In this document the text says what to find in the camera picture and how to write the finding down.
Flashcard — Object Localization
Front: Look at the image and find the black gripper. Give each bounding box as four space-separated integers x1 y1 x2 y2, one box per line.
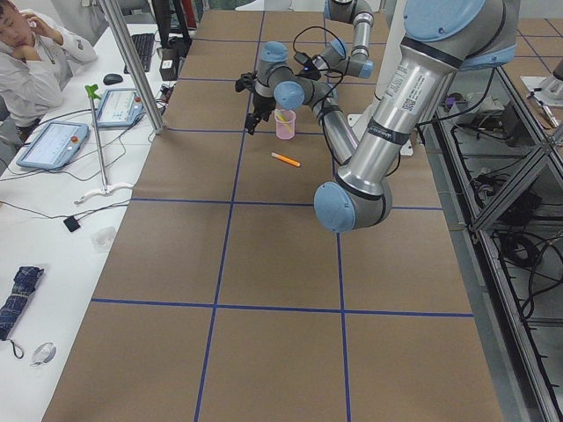
245 93 275 135
303 62 327 81

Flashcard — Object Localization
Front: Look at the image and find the green tipped metal stand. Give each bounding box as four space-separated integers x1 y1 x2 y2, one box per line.
74 84 134 206

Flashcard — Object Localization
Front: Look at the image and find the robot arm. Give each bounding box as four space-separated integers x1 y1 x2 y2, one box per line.
300 0 374 80
235 1 520 233

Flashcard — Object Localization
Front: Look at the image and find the folded blue umbrella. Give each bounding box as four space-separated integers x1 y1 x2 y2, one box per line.
1 266 44 360

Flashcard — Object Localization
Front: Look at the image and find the pink mesh pen holder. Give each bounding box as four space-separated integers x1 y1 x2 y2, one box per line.
274 109 296 140

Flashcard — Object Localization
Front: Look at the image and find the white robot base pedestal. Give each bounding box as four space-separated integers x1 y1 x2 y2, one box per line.
348 0 406 139

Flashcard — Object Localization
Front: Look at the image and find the blue teach pendant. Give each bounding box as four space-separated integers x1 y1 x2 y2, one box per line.
17 121 90 170
96 88 144 129

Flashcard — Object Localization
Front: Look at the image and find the far blue teach pendant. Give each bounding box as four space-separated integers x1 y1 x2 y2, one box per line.
96 88 144 129

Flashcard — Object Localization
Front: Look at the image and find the aluminium frame post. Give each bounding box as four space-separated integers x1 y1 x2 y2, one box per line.
99 0 165 135

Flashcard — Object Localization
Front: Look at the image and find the near blue teach pendant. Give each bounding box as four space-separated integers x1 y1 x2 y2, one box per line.
17 121 90 170

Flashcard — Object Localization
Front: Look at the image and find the black keyboard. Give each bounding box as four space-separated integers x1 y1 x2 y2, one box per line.
131 33 155 72

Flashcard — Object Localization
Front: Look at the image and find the black computer mouse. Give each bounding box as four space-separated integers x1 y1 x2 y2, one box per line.
103 73 123 86

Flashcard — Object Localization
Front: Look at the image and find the seated man white shirt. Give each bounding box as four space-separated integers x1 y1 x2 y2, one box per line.
1 1 98 127

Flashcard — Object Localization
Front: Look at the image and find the orange highlighter pen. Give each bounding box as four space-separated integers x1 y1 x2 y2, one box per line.
271 152 302 168

